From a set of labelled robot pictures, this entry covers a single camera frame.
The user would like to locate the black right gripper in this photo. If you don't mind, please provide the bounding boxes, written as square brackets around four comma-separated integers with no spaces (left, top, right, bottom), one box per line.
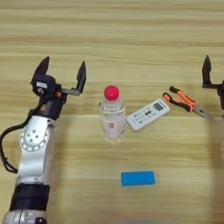
[201,54,224,110]

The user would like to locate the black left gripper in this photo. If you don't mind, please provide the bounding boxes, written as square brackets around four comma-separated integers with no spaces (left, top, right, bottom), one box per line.
[28,56,88,119]

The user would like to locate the orange and black pliers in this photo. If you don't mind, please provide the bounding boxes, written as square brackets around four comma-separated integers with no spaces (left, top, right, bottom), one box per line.
[162,85,215,122]

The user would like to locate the clear bottle with red cap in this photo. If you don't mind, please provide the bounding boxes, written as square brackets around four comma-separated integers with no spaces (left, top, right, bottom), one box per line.
[98,84,128,142]

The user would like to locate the blue rectangular block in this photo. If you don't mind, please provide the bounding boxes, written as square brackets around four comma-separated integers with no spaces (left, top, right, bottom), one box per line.
[120,170,157,188]

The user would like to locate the labelled black box, left gripper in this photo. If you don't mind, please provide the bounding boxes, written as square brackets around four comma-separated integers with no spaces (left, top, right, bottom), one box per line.
[30,73,57,97]

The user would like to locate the white remote control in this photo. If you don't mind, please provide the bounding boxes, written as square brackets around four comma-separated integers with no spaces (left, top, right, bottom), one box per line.
[126,98,171,133]

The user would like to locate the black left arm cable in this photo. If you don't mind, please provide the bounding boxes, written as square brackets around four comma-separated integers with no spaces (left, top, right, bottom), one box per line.
[0,123,31,175]

